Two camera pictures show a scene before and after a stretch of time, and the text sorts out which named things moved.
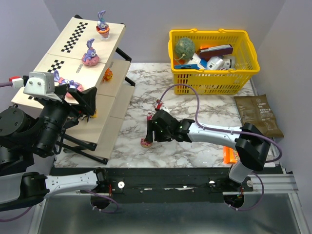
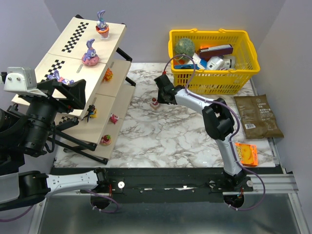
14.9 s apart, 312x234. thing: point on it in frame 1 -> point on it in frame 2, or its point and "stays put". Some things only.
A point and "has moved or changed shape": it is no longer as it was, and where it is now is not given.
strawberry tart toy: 145,144 -> 106,139
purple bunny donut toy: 90,58 stays put
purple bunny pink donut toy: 73,85 stays put
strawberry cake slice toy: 158,105 has moved or changed shape
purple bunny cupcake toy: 103,29 stays put
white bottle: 229,62 stays put
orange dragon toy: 108,75 stays put
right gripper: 151,130 -> 161,86
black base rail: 165,185 stays put
